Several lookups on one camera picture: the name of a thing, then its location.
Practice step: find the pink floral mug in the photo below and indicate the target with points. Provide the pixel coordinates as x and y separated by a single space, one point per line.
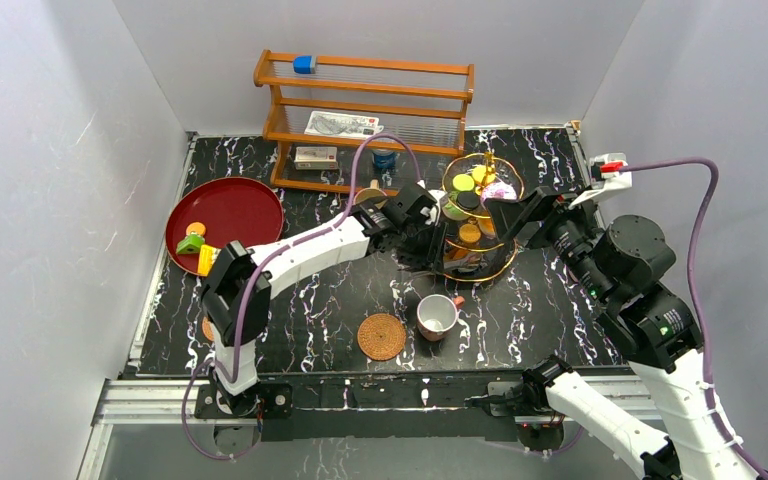
437 315

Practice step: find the blue white eraser block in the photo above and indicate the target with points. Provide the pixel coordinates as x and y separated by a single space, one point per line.
304 65

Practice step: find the wooden shelf rack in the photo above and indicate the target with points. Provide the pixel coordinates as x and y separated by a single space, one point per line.
342 101

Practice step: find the centre woven rattan coaster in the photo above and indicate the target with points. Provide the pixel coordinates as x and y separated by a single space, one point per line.
381 337

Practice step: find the red round tray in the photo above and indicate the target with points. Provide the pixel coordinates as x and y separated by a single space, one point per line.
232 209

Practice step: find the small orange macaron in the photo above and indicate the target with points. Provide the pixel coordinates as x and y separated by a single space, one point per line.
196 228

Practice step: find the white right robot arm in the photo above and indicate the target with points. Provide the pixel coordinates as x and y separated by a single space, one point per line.
620 267

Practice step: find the orange round cookie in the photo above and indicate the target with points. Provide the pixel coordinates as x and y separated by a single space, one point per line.
480 175
469 234

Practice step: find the pink frosted donut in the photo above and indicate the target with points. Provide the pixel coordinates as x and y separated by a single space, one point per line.
498 190

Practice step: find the small white red box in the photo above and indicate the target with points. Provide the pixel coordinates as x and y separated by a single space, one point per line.
316 158

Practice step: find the blue bottle cap jar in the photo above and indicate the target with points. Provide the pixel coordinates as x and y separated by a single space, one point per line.
384 159

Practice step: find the white plastic packet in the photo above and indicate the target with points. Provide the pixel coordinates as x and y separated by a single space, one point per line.
340 125

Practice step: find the orange white round cake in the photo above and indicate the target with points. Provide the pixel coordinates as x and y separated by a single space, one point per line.
486 226

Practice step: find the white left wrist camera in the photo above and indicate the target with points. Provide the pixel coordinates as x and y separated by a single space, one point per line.
432 213

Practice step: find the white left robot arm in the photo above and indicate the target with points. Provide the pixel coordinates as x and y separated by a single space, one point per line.
243 281

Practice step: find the green round cookie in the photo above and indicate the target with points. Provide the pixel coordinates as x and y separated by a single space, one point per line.
463 183

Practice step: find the left woven rattan coaster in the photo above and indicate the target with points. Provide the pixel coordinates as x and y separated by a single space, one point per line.
207 329

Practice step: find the green triangular toy cake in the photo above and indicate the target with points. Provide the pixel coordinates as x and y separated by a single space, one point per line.
190 244

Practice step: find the green frosted donut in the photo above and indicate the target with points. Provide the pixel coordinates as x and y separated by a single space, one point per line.
452 211

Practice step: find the woven rattan coaster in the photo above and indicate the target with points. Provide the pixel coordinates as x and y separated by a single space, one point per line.
381 337
207 329

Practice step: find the black round cookie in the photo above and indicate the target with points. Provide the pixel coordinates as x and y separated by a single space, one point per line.
468 201

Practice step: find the three-tier glass gold stand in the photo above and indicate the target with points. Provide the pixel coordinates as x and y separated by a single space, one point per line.
497 256

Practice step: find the yellow striped toy cake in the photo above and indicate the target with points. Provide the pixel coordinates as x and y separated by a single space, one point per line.
206 259

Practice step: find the beige ceramic pitcher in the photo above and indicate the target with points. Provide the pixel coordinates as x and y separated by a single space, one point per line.
372 193

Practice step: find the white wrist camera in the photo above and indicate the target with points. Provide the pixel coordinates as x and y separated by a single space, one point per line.
432 213
607 178

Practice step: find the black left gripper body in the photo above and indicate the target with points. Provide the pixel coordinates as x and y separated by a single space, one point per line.
420 235

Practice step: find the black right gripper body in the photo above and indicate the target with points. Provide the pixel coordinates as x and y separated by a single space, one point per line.
563 227

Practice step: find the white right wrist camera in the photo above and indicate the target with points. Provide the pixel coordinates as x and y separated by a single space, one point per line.
607 178

